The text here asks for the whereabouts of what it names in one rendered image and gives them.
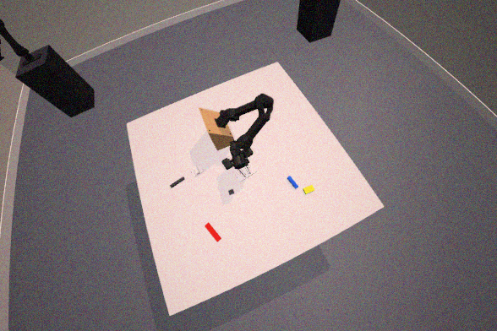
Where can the blue rectangular bar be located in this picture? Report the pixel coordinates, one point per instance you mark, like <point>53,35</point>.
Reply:
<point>292,182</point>

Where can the red flat bar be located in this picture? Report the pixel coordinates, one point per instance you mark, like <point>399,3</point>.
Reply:
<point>212,232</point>

